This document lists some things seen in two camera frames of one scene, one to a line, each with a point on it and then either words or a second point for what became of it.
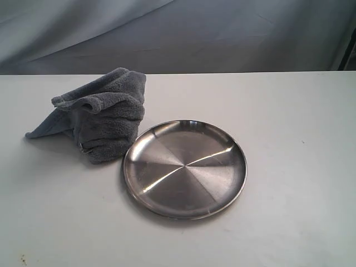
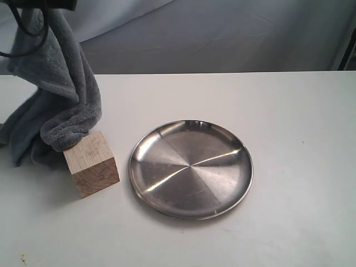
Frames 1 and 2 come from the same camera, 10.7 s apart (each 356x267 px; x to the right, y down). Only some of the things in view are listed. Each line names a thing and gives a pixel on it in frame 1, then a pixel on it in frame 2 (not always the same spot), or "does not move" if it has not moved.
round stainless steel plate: [186, 169] does not move
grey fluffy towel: [104, 117] → [67, 103]
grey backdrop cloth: [47, 37] does not move
